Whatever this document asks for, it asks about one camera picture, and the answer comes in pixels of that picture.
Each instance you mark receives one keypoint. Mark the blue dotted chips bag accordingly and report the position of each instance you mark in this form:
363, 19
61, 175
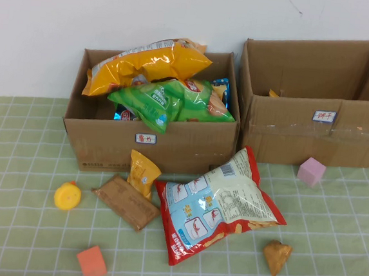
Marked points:
223, 85

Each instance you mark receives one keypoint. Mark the small yellow snack packet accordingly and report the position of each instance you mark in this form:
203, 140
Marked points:
141, 173

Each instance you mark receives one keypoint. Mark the white label on F2 box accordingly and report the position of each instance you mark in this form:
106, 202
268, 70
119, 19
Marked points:
145, 138

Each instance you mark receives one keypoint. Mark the yellow chips bag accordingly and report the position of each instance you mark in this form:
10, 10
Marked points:
152, 61

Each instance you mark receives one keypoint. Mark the white label on taped box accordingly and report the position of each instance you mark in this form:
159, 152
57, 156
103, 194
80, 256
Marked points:
324, 116

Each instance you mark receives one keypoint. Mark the golden triangular snack packet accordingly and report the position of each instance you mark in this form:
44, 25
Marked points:
275, 257

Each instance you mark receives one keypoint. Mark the blue red snack packet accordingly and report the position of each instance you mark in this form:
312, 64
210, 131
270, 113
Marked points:
24, 162

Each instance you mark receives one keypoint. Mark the blue foil snack bag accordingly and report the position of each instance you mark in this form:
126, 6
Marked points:
123, 115

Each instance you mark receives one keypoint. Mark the orange packet in taped box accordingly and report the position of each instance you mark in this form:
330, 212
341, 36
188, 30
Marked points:
273, 94

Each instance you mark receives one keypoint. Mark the green chips bag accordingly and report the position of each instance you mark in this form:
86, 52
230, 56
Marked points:
174, 101

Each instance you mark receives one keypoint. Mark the brown flat snack packet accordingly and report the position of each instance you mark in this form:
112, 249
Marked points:
127, 204

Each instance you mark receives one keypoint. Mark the orange cube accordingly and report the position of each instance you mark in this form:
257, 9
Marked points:
91, 263

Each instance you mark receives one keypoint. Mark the red shrimp snack bag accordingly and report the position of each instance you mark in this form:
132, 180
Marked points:
231, 193

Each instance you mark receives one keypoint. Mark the yellow duck toy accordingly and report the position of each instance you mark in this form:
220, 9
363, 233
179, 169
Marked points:
66, 197

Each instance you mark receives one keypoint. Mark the pink cube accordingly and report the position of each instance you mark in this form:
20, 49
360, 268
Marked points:
310, 173

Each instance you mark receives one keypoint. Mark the cardboard box printed F2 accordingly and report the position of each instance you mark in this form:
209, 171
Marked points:
106, 150

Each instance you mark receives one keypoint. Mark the clear packing tape strip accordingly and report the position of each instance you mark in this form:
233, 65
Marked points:
301, 129

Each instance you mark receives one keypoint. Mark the large taped cardboard box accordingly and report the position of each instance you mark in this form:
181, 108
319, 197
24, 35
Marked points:
285, 134

